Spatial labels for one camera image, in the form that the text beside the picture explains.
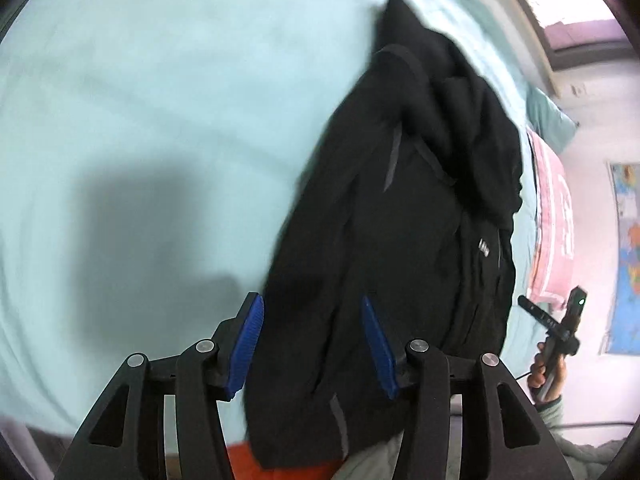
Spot orange garment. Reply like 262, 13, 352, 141
225, 442, 346, 480

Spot person's right hand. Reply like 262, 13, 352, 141
527, 342, 569, 404

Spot pink printed pillow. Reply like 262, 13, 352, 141
525, 127, 576, 311

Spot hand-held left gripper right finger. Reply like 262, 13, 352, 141
361, 295, 576, 480

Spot person's right forearm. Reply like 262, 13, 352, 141
537, 392, 631, 468

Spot grey trousers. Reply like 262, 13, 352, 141
335, 430, 461, 480

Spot black hooded jacket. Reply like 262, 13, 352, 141
244, 0, 525, 471

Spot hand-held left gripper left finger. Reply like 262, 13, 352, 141
52, 292, 266, 480

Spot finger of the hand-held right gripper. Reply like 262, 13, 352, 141
517, 295, 563, 333

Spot colourful wall map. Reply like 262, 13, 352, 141
602, 160, 640, 356

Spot teal pillow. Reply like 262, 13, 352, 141
525, 85, 578, 153

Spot grey framed window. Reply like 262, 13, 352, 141
510, 0, 631, 96

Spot mint green bed blanket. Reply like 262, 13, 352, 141
0, 0, 546, 441

